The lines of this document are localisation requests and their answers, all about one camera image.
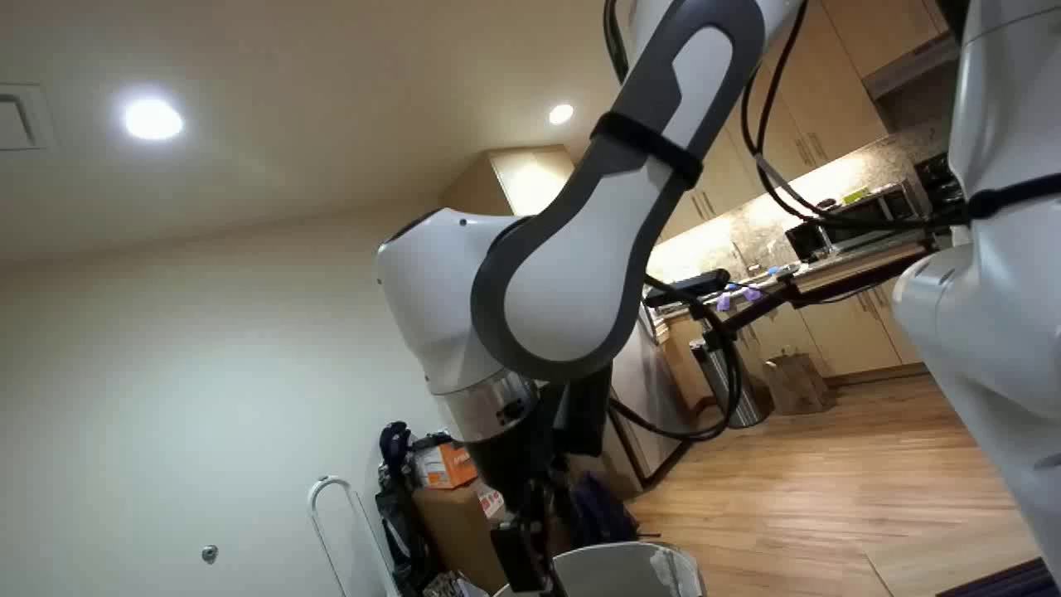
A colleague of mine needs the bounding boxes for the wooden kitchen cabinets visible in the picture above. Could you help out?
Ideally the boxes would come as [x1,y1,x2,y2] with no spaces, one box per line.
[651,0,955,243]
[773,279,924,382]

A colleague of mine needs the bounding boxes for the wooden lower kitchen cabinets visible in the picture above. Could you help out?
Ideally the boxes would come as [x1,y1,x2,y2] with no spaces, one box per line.
[773,279,924,382]

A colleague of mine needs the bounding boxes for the large recessed ceiling light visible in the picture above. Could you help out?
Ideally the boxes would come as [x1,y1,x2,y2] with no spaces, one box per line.
[112,89,188,147]

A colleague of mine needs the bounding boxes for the white metal tube frame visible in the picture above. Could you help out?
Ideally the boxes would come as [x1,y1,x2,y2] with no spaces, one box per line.
[305,475,392,597]

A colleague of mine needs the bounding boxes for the black velcro strap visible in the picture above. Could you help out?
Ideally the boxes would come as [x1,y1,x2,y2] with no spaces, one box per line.
[964,168,1061,224]
[591,109,707,192]

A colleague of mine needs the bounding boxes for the wooden upper kitchen cabinets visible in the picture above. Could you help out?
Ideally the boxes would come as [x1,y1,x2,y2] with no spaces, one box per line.
[651,0,955,243]

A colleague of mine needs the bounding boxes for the white fabric laundry basket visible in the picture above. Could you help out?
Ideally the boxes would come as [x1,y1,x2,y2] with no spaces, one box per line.
[549,536,707,597]

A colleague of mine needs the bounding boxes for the brown paper bag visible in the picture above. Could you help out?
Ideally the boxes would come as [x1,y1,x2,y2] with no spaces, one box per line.
[762,348,839,414]

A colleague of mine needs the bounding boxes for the steel trash can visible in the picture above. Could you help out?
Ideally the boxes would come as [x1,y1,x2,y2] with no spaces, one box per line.
[690,334,765,428]

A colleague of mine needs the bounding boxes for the silver microwave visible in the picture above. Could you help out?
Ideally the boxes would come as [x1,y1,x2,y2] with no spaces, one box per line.
[817,178,924,252]

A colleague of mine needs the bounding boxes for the ceiling air vent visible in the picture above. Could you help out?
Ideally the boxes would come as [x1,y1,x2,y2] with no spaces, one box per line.
[0,83,55,156]

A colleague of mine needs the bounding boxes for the dark purple mat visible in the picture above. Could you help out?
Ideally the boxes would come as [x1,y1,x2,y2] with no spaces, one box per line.
[940,557,1061,597]

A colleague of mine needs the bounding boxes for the black stereo camera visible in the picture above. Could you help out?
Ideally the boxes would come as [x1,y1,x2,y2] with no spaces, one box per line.
[644,268,732,308]

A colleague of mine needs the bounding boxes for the orange box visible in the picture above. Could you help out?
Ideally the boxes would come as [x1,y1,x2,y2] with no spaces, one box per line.
[407,442,481,494]

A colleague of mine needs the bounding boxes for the dark navy bag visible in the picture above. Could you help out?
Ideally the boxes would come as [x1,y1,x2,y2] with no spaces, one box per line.
[567,460,640,544]

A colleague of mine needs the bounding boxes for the black kitchen stove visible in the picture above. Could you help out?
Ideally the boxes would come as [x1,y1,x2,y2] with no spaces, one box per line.
[911,153,964,224]

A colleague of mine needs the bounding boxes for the white patterned paper bag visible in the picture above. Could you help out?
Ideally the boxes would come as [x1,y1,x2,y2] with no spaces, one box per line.
[426,566,492,597]

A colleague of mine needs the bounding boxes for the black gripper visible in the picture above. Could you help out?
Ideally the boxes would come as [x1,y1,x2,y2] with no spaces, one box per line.
[492,409,578,594]

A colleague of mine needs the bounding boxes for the black coffee maker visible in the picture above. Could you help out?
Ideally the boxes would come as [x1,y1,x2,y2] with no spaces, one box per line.
[785,219,833,266]

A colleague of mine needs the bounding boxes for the kitchen range hood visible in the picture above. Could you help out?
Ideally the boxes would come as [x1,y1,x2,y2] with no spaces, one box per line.
[860,31,964,135]

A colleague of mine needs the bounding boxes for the tall wooden fridge cabinet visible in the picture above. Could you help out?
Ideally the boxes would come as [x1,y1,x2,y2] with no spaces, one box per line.
[441,147,578,219]

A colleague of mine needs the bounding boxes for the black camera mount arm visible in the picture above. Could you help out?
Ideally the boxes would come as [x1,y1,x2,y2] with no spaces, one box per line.
[707,259,940,334]

